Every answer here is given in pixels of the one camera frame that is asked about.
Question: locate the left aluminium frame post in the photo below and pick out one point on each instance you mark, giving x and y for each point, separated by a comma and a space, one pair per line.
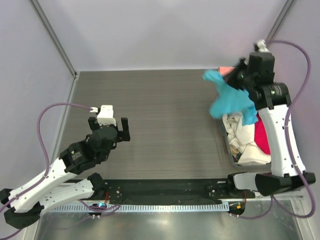
51, 33

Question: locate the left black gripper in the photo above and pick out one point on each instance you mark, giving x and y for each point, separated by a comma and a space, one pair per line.
122, 135

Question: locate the slotted grey cable duct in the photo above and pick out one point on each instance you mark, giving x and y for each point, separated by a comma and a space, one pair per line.
80, 208

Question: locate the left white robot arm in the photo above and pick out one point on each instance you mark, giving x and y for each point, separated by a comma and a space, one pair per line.
27, 203

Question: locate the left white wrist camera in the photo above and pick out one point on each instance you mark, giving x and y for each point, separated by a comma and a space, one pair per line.
105, 116

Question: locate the clear plastic bin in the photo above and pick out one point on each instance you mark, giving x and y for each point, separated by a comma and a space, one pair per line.
227, 147

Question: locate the right aluminium frame post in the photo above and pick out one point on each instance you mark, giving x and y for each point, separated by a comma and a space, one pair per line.
280, 19

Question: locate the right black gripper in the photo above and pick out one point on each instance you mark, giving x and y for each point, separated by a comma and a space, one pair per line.
242, 63

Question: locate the cream t shirt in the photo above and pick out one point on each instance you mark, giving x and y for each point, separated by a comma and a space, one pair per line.
242, 140

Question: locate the aluminium frame post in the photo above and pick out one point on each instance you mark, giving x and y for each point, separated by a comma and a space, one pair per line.
280, 19
51, 33

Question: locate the turquoise t shirt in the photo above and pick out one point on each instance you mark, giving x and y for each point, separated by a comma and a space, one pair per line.
230, 100

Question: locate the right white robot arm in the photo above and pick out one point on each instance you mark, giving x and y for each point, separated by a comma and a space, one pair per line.
272, 101

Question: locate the folded pink t shirt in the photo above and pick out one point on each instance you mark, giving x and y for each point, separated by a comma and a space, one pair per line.
224, 70

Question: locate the red t shirt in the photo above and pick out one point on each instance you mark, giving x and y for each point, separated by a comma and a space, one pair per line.
260, 136

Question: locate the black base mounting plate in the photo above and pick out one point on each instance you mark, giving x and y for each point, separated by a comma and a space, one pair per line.
171, 192

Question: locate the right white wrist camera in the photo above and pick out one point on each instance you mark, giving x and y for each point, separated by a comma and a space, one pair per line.
261, 46

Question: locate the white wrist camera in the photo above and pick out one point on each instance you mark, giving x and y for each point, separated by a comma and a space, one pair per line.
261, 46
105, 116

